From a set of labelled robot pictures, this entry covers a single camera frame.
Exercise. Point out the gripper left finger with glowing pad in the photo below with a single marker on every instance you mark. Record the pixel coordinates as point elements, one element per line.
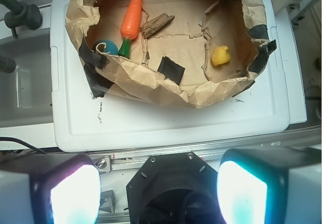
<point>49,188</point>

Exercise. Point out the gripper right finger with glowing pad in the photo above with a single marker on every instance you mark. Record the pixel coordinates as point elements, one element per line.
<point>270,185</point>

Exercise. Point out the brown wood chip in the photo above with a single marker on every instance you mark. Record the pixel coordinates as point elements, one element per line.
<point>154,25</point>

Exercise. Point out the white plastic bin lid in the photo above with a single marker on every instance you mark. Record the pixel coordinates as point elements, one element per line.
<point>83,123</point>

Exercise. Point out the yellow rubber duck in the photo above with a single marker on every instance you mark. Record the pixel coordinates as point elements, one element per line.
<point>220,55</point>

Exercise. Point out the blue ball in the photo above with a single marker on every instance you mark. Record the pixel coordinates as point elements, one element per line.
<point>105,46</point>

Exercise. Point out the black tape square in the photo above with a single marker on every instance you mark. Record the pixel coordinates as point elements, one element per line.
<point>171,70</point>

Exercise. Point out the crumpled brown paper bag tray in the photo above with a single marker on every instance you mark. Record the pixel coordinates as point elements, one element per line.
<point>173,53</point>

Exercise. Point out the black faucet fixture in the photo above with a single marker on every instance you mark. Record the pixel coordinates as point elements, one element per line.
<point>21,14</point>

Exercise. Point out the orange toy carrot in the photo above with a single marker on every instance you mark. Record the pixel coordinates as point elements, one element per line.
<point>130,26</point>

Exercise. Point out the aluminium extrusion rail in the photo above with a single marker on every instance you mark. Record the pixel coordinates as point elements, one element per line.
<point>108,161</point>

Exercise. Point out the black octagonal mount plate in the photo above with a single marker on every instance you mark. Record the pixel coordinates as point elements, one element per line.
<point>174,189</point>

